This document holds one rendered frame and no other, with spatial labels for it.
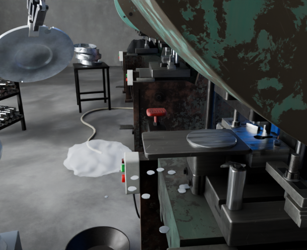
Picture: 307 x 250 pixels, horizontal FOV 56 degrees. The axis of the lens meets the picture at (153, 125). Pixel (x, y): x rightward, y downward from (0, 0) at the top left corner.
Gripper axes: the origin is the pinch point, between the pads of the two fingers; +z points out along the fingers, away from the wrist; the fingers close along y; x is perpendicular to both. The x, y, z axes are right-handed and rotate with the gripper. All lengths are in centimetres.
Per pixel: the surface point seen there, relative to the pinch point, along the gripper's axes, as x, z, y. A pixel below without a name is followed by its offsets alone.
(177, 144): -18, -17, -55
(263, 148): -33, -26, -64
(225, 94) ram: -26, -30, -51
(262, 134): -41, -22, -60
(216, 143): -25, -21, -58
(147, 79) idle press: -98, 86, 30
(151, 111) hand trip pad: -31.7, 6.6, -33.9
